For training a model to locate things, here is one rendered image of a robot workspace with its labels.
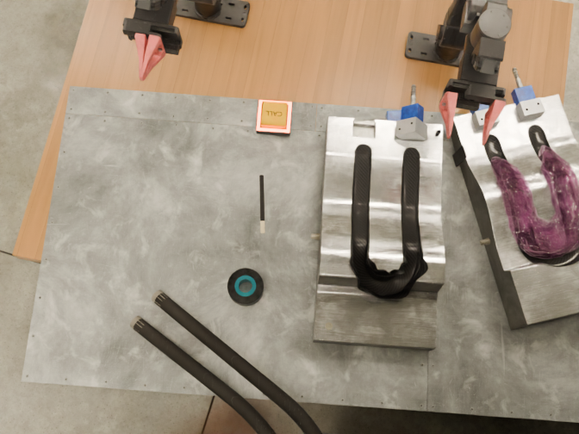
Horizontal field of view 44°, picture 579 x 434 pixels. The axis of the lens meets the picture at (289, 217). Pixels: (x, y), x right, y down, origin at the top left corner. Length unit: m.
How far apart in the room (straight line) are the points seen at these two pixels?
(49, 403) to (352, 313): 1.26
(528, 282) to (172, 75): 0.95
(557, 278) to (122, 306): 0.94
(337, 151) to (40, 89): 1.45
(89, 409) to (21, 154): 0.92
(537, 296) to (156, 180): 0.88
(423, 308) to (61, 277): 0.81
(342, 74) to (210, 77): 0.32
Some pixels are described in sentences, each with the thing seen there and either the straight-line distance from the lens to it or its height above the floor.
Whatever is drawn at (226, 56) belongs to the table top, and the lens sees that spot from 1.80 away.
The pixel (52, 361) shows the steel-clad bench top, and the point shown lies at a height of 0.80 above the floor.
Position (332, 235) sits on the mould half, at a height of 0.92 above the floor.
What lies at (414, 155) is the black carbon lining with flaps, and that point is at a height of 0.89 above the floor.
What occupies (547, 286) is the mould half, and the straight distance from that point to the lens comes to 1.60.
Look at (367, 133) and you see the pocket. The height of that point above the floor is 0.86.
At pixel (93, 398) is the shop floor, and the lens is 2.46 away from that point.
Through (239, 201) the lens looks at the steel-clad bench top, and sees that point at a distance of 1.66.
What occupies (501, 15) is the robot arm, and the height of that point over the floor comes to 1.30.
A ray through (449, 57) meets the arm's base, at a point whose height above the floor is 0.83.
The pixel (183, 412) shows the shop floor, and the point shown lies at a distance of 2.41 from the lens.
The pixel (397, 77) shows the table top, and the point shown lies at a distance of 1.79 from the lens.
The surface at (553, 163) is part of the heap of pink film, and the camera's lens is 1.69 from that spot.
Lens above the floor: 2.39
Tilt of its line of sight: 75 degrees down
